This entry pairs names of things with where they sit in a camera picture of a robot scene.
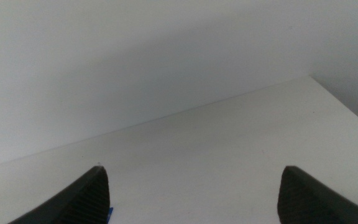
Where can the blue tape marker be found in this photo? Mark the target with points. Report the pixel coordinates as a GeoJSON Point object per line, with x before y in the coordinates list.
{"type": "Point", "coordinates": [110, 214]}

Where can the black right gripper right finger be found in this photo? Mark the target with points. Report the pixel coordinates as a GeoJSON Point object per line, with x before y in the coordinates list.
{"type": "Point", "coordinates": [306, 202]}

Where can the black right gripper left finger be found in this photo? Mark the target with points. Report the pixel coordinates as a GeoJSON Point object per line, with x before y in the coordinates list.
{"type": "Point", "coordinates": [82, 202]}

